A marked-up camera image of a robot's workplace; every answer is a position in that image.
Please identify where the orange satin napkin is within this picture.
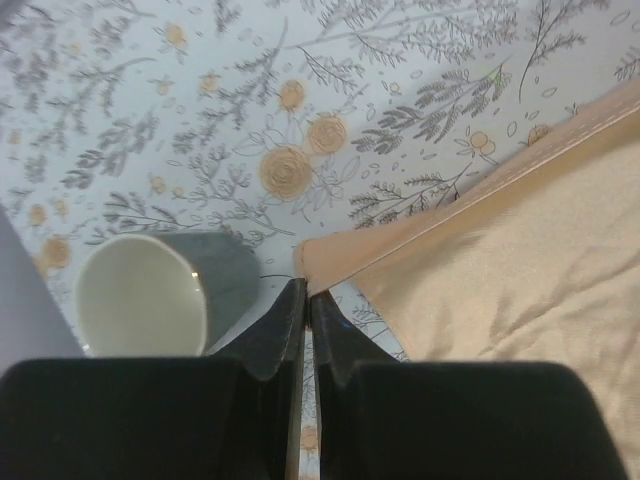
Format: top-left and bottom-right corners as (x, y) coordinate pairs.
(295, 82), (639, 469)

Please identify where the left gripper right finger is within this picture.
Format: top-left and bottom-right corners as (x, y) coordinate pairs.
(308, 293), (627, 479)

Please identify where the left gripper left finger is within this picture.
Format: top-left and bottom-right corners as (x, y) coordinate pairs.
(1, 279), (306, 479)

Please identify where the grey mug white inside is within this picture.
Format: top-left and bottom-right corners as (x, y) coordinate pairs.
(74, 231), (261, 357)

